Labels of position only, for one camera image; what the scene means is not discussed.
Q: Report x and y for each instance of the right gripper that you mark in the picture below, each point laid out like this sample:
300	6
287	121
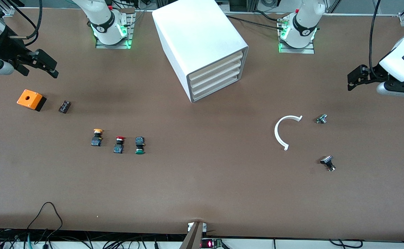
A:
5	49

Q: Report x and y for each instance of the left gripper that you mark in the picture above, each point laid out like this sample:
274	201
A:
375	73

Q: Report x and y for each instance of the green push button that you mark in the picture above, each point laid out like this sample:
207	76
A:
139	141

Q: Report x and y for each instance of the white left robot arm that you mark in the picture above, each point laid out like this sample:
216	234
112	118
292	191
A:
303	24

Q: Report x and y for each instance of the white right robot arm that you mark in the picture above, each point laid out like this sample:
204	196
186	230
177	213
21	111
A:
103	20

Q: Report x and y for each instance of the yellow push button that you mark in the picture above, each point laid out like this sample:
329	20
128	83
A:
96	140

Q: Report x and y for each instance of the red push button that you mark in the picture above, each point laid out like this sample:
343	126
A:
119	148

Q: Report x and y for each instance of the small black contact block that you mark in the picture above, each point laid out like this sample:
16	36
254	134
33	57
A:
64	106

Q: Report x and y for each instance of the white semicircular plastic clamp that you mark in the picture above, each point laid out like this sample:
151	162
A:
276	133

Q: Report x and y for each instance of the small red LED device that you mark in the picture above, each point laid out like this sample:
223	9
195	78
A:
210	243

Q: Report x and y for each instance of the orange button enclosure box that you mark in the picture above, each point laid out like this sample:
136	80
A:
29	98

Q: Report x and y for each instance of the small metal switch part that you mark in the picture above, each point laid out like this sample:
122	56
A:
321	119

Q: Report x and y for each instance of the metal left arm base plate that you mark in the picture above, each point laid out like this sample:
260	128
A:
309	51

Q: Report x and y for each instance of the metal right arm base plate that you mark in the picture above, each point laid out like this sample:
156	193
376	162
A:
101	46

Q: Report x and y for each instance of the black rectangular lens switch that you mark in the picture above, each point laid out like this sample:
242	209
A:
326	160

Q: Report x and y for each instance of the brown camera mount bar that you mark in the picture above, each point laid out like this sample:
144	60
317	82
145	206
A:
193	238

